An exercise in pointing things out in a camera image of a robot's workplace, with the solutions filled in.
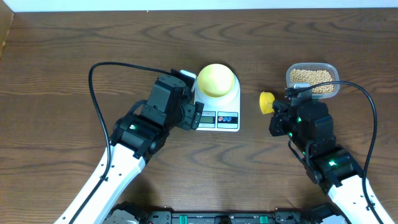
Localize yellow measuring scoop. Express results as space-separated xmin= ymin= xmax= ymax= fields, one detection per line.
xmin=259 ymin=91 xmax=275 ymax=114

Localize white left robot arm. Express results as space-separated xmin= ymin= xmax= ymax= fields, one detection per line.
xmin=56 ymin=70 xmax=203 ymax=223

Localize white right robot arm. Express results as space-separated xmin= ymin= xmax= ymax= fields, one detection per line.
xmin=269 ymin=100 xmax=393 ymax=223

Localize pale yellow bowl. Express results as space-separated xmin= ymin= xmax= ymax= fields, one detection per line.
xmin=198 ymin=63 xmax=235 ymax=98

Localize white digital kitchen scale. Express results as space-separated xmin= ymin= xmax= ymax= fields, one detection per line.
xmin=195 ymin=73 xmax=241 ymax=132

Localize soybeans in container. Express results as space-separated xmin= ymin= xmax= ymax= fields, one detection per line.
xmin=290 ymin=69 xmax=334 ymax=94

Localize clear plastic container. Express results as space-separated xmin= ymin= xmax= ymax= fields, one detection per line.
xmin=286 ymin=62 xmax=340 ymax=100

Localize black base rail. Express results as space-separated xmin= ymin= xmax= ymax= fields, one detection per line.
xmin=104 ymin=202 xmax=346 ymax=224

